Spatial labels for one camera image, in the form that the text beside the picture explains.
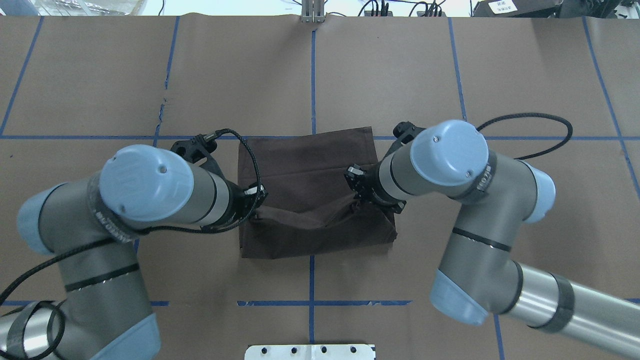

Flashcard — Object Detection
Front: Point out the dark brown t-shirt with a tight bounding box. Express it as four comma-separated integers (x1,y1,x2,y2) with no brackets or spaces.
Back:
237,126,398,260

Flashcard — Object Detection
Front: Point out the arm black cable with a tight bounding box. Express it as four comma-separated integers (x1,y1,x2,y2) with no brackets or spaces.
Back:
475,112,574,161
0,128,263,360

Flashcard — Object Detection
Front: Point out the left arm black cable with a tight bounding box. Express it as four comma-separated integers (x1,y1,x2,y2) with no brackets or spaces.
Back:
0,128,263,360

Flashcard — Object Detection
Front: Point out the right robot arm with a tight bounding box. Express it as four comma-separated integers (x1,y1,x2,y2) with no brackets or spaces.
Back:
343,120,640,360

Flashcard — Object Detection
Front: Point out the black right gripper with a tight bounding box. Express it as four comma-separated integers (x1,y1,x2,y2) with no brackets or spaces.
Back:
343,121,425,214

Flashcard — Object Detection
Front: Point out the aluminium frame post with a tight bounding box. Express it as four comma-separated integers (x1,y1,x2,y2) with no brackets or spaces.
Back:
297,0,326,24

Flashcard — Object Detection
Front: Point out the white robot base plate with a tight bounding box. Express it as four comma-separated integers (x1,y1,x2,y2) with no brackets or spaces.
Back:
244,343,377,360

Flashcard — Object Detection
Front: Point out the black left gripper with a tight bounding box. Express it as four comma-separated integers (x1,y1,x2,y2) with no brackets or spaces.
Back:
170,132,268,228

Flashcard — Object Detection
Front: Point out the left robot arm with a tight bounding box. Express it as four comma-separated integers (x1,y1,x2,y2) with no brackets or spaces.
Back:
1,129,266,360

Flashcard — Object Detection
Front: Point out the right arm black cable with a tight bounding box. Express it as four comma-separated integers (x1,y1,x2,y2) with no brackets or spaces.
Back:
475,112,574,161

